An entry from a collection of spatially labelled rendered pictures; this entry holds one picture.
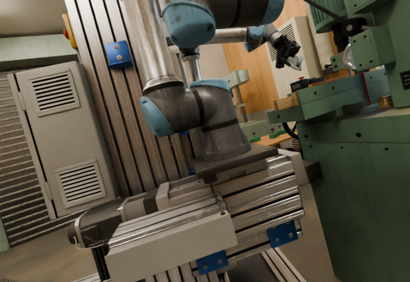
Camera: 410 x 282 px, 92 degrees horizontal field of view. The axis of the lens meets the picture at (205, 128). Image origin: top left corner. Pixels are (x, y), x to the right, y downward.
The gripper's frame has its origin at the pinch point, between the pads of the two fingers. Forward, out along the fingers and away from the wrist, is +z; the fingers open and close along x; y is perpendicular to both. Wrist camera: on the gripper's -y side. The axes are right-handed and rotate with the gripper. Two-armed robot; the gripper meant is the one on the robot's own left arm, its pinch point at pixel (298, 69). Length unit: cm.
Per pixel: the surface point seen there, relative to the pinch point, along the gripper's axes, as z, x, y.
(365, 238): 76, -12, -18
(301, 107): 25.9, -26.5, 9.9
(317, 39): -73, 119, -46
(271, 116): 18.4, -26.6, -6.1
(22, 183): -105, -241, -239
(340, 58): 10.0, 6.6, 14.1
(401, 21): 20.4, -0.9, 37.6
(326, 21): -3.3, 1.4, 23.5
